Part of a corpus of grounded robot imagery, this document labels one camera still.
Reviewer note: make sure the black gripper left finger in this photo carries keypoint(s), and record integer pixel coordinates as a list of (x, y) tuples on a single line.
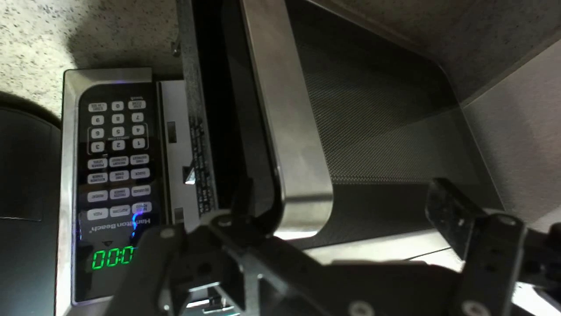
[(242, 202)]

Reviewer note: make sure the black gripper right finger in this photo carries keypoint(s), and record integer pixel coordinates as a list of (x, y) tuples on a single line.
[(484, 256)]

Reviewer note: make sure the stainless microwave body with keypad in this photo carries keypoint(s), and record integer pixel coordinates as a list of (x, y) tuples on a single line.
[(116, 175)]

